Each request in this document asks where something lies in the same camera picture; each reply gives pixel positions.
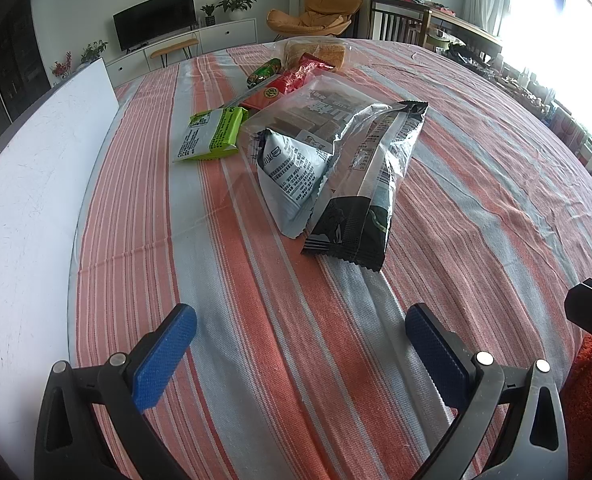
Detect black long snack bag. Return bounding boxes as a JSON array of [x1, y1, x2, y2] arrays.
[[302, 101, 428, 272]]

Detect green white snack packet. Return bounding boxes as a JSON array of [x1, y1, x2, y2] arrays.
[[176, 106, 248, 162]]

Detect silver grey snack pouch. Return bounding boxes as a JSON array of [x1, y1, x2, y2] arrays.
[[256, 128, 331, 240]]

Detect clear bag brown bars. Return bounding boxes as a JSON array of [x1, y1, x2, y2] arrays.
[[241, 74, 394, 154]]

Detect green sausage snack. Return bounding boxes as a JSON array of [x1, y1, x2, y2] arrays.
[[246, 58, 282, 88]]

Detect bagged sliced bread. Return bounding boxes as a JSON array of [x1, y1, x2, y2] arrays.
[[273, 36, 362, 72]]

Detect red snack packet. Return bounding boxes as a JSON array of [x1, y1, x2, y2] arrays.
[[238, 53, 335, 113]]

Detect thin dark stick packet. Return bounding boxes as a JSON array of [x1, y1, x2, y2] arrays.
[[221, 88, 259, 108]]

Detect orange red fuzzy sweater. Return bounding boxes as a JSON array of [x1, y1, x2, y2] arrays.
[[561, 334, 592, 479]]

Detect striped red grey tablecloth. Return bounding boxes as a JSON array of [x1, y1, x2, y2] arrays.
[[70, 40, 592, 479]]

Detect white board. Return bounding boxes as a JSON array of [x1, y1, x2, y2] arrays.
[[0, 61, 118, 479]]

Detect white tv cabinet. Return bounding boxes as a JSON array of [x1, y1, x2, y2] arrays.
[[106, 18, 258, 88]]

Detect red flower plant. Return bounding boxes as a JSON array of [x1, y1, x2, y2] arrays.
[[51, 51, 72, 80]]

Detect black display cabinet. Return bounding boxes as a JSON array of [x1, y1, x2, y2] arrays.
[[0, 0, 51, 136]]

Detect dark wooden side table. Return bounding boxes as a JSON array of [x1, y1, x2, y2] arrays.
[[369, 0, 502, 61]]

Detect green plant white vase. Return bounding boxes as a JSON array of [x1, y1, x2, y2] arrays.
[[80, 40, 108, 64]]

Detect wooden bench stool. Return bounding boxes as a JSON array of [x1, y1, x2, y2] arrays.
[[150, 37, 200, 67]]

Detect small potted plant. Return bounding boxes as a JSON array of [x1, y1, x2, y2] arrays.
[[200, 3, 216, 26]]

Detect black flat television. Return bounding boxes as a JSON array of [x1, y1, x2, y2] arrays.
[[113, 0, 197, 51]]

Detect orange lounge chair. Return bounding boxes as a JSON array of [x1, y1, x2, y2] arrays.
[[267, 0, 362, 38]]

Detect potted green plant right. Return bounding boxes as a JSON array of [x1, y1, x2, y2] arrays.
[[217, 0, 258, 21]]

